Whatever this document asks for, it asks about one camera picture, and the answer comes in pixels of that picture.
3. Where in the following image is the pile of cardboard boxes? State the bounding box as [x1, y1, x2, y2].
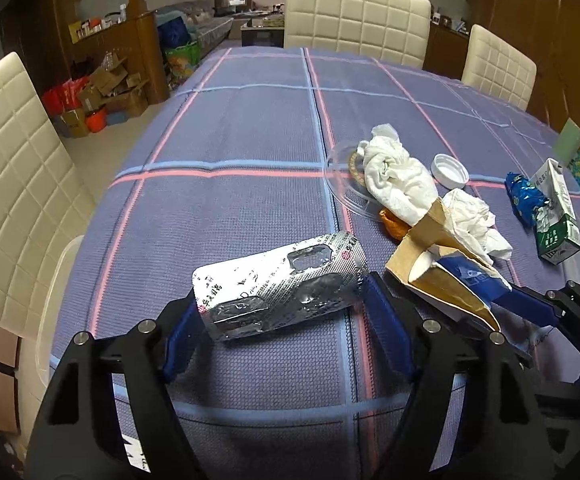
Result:
[52, 55, 151, 138]

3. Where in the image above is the pale green card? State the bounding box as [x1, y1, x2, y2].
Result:
[554, 119, 580, 166]

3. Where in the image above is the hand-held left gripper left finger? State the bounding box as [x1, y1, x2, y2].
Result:
[27, 292, 207, 480]

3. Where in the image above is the colourful woven bag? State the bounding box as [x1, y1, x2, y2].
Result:
[165, 42, 201, 78]

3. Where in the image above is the silver blister pack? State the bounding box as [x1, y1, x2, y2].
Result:
[191, 231, 369, 343]

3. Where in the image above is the clear plastic lid gold ring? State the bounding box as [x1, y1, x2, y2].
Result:
[324, 139, 411, 218]

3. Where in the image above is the blue snack wrapper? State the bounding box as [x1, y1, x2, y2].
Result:
[505, 172, 546, 228]

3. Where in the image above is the cream quilted chair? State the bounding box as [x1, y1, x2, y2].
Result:
[0, 51, 95, 341]
[284, 0, 431, 70]
[461, 24, 537, 112]

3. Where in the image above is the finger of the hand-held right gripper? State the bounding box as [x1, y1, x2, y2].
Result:
[490, 280, 580, 356]
[535, 360, 580, 417]

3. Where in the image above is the red box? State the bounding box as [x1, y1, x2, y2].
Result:
[41, 79, 90, 117]

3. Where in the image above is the blue checked tablecloth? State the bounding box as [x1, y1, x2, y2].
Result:
[50, 46, 580, 480]

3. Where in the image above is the sofa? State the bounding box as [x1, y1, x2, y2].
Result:
[155, 2, 235, 56]

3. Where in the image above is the white bottle cap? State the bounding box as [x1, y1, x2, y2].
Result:
[431, 154, 469, 187]

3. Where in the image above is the blue bag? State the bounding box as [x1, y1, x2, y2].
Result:
[159, 17, 191, 51]

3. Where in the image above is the orange peel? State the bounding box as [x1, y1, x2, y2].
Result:
[379, 207, 411, 241]

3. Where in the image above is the dark wooden sideboard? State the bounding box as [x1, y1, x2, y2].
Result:
[427, 22, 471, 81]

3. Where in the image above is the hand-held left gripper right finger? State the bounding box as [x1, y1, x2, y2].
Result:
[362, 271, 556, 480]

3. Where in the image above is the green white milk carton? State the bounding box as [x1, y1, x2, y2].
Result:
[530, 157, 580, 265]

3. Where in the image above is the large white tissue wad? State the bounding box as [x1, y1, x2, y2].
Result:
[356, 124, 439, 226]

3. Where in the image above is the coffee table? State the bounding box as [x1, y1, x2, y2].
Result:
[240, 12, 285, 46]

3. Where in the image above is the small crumpled white tissue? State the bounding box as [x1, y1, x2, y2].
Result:
[442, 188, 513, 261]

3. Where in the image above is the wooden divider cabinet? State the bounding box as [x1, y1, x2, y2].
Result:
[67, 10, 171, 106]

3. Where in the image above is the cluster of small jars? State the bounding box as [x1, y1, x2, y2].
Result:
[68, 5, 126, 43]

